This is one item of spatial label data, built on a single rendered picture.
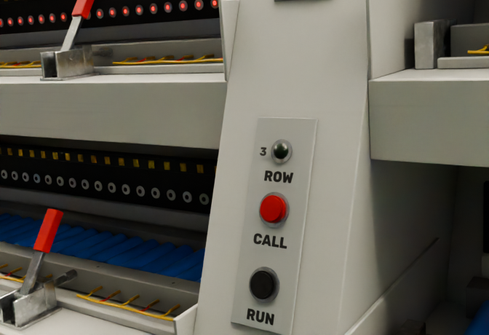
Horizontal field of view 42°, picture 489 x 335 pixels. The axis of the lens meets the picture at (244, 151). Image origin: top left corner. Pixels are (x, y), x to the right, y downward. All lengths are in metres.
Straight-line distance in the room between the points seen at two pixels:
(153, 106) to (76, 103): 0.08
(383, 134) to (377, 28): 0.06
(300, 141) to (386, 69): 0.06
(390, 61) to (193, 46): 0.19
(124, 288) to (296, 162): 0.22
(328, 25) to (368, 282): 0.15
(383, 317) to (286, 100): 0.14
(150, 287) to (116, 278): 0.04
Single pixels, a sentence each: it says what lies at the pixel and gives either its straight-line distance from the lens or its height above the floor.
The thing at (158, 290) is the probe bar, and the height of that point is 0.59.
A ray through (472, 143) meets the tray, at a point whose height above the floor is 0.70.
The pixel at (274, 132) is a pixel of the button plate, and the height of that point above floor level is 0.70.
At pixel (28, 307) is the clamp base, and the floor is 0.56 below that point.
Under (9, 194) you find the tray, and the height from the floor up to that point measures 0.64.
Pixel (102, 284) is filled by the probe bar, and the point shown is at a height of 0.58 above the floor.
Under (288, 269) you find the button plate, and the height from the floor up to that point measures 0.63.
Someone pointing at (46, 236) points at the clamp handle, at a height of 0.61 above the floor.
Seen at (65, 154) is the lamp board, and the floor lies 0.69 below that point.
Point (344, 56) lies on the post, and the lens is 0.36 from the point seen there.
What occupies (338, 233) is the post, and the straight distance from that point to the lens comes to 0.35.
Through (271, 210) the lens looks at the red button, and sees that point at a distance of 0.36.
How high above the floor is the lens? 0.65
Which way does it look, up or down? 6 degrees up
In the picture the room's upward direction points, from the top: 8 degrees clockwise
